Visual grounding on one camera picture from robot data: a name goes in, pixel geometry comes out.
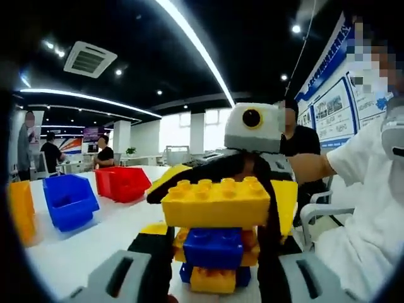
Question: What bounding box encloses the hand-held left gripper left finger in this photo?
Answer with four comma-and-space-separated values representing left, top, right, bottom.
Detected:
61, 222, 176, 303

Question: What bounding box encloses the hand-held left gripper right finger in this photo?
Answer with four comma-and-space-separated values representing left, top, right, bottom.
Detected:
256, 235, 360, 303

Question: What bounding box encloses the blue toy block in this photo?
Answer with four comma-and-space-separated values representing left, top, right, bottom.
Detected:
183, 227, 244, 270
179, 261, 252, 287

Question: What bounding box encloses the large yellow toy block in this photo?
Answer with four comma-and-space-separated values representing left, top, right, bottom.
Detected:
161, 176, 271, 229

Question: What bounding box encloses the small yellow toy block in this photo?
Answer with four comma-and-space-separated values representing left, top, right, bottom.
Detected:
189, 266, 237, 295

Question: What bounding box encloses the red plastic bin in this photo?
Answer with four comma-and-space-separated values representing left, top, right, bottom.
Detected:
94, 166, 153, 204

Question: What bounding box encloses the blue plastic bin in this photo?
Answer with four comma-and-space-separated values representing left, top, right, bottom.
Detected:
42, 174, 100, 233

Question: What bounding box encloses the yellow plastic bin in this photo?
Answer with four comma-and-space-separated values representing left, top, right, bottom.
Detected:
7, 180, 38, 247

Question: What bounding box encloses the white office chair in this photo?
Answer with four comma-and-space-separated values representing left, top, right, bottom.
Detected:
299, 175, 356, 252

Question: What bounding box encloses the person in white shirt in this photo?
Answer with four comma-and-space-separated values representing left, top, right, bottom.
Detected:
314, 116, 404, 302

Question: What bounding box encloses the long ceiling light strip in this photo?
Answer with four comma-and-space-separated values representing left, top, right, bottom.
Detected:
157, 0, 236, 109

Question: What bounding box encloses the grey chest device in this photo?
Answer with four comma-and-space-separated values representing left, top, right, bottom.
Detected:
379, 97, 404, 162

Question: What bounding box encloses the curved ceiling light strip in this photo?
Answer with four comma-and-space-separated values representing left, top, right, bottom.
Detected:
20, 88, 163, 119

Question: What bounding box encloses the ceiling air conditioner vent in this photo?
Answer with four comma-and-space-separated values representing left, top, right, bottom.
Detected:
63, 40, 119, 80

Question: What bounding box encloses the blue banner wall board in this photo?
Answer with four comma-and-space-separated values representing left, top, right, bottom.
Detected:
295, 11, 395, 150

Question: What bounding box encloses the purple wall screen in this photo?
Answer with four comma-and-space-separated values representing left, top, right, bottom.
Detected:
83, 126, 105, 143

